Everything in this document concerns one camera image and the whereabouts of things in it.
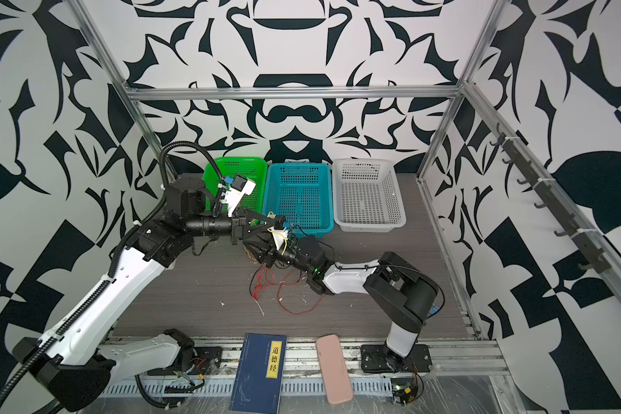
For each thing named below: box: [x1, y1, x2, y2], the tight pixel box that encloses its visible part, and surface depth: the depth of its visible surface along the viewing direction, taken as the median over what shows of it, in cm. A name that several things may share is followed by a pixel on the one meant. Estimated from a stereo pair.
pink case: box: [315, 334, 354, 406], surface depth 72 cm
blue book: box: [228, 332, 288, 414], surface depth 72 cm
